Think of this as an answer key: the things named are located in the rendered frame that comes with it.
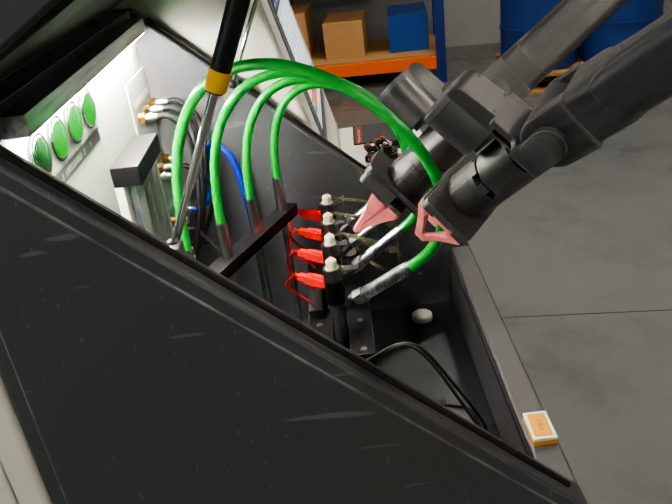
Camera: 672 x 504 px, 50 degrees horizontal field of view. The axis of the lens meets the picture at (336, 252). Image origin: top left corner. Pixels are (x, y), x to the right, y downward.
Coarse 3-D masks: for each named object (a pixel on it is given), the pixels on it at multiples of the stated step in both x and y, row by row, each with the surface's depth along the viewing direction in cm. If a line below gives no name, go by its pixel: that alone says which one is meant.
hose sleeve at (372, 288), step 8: (400, 264) 91; (392, 272) 91; (400, 272) 90; (408, 272) 90; (376, 280) 93; (384, 280) 92; (392, 280) 91; (400, 280) 91; (368, 288) 93; (376, 288) 93; (384, 288) 93; (368, 296) 94
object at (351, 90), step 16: (240, 64) 85; (256, 64) 84; (272, 64) 83; (288, 64) 83; (304, 64) 83; (320, 80) 82; (336, 80) 82; (192, 96) 89; (352, 96) 82; (368, 96) 81; (192, 112) 91; (384, 112) 81; (176, 128) 93; (400, 128) 81; (176, 144) 94; (416, 144) 82; (176, 160) 95; (432, 160) 82; (176, 176) 96; (432, 176) 83; (176, 192) 97; (176, 208) 99; (192, 256) 102; (416, 256) 89
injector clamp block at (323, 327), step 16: (352, 256) 133; (352, 288) 123; (352, 304) 118; (368, 304) 118; (320, 320) 115; (352, 320) 114; (368, 320) 113; (352, 336) 110; (368, 336) 110; (368, 352) 106
